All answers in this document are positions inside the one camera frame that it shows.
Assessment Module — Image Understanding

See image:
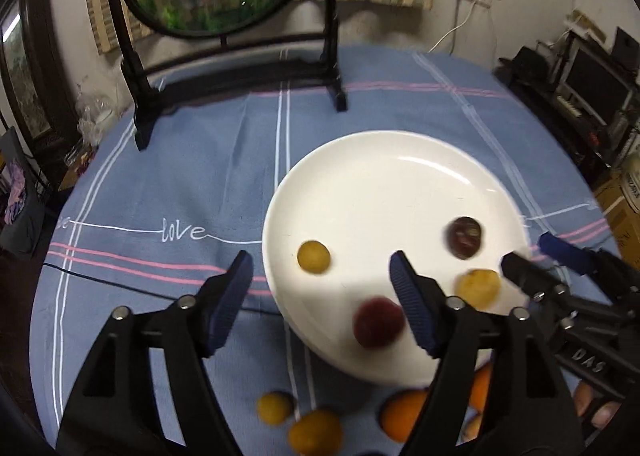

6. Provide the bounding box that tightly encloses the purple printed picture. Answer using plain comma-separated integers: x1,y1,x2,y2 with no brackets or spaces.
0,126,38,247

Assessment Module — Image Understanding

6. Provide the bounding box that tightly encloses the clear plastic bag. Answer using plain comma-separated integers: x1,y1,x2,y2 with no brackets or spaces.
75,86,126,147

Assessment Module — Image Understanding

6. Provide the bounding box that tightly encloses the black cable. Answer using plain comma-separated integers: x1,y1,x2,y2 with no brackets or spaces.
42,262,281,314

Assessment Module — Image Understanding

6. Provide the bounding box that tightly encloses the small yellow plum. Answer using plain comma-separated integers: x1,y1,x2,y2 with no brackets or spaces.
456,268,502,309
297,240,332,276
257,390,296,427

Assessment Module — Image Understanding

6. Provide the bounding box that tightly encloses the yellow-orange tangerine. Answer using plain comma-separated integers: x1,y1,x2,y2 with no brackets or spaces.
288,410,345,456

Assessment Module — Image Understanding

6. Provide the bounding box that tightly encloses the cardboard box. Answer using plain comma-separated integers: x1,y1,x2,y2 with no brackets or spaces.
595,171,640,257

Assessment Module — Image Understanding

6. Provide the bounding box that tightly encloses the white round plate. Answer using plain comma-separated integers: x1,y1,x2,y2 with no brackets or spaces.
262,130,531,387

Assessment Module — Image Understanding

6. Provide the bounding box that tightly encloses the dark purple passionfruit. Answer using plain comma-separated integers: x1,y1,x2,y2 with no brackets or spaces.
446,216,485,259

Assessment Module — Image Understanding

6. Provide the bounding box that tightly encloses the blue striped tablecloth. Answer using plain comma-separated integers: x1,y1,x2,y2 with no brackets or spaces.
30,43,623,456

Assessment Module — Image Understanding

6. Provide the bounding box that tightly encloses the black media desk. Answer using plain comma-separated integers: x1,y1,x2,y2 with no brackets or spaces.
495,46,640,177

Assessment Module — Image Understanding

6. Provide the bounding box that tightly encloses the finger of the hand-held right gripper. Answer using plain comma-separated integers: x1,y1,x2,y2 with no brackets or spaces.
500,251,571,307
537,232,640,297

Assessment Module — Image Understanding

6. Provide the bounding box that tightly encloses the dark wooden framed panel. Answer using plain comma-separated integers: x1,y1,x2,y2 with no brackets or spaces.
0,0,71,147

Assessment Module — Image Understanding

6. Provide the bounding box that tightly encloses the white wall cable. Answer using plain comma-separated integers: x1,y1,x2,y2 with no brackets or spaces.
427,0,481,54

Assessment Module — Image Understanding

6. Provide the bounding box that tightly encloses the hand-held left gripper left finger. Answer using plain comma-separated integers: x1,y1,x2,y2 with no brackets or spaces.
55,250,256,456

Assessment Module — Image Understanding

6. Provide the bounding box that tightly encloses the dark red plum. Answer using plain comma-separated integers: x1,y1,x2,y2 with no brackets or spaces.
352,297,407,349

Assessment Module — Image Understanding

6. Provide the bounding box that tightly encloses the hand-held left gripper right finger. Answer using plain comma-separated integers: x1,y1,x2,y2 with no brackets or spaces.
389,251,586,456

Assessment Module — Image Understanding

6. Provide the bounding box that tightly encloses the black monitor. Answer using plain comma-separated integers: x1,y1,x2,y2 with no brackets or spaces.
565,43,633,127

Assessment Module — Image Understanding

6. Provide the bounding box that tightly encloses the orange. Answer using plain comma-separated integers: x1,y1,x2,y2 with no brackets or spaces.
467,363,493,412
378,388,431,444

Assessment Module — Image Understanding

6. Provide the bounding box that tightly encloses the person's right hand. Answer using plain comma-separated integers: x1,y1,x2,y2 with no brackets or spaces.
572,381,626,432

